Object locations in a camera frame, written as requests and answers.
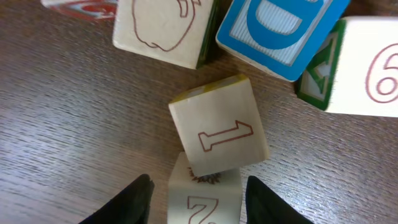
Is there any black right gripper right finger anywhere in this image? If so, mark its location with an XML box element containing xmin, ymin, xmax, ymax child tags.
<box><xmin>246</xmin><ymin>175</ymin><xmax>313</xmax><ymax>224</ymax></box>

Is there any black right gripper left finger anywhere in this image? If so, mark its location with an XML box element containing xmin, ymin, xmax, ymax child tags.
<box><xmin>79</xmin><ymin>174</ymin><xmax>155</xmax><ymax>224</ymax></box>

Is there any yellow wooden block 7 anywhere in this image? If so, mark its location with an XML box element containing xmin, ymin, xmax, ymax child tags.
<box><xmin>167</xmin><ymin>152</ymin><xmax>243</xmax><ymax>224</ymax></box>

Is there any green-edged wooden block 6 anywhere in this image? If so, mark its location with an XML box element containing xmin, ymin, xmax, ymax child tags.
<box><xmin>297</xmin><ymin>16</ymin><xmax>397</xmax><ymax>118</ymax></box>

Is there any wooden block number 1 car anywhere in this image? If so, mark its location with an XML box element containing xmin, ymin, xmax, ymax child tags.
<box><xmin>169</xmin><ymin>74</ymin><xmax>269</xmax><ymax>176</ymax></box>

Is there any blue D wooden block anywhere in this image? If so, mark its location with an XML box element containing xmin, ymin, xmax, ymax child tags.
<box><xmin>216</xmin><ymin>0</ymin><xmax>350</xmax><ymax>82</ymax></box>

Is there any wooden block apple red letter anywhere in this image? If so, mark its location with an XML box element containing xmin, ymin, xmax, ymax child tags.
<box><xmin>113</xmin><ymin>0</ymin><xmax>219</xmax><ymax>69</ymax></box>

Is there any wooden block K baseball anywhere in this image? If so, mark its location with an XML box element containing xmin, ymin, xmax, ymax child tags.
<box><xmin>40</xmin><ymin>0</ymin><xmax>118</xmax><ymax>21</ymax></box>

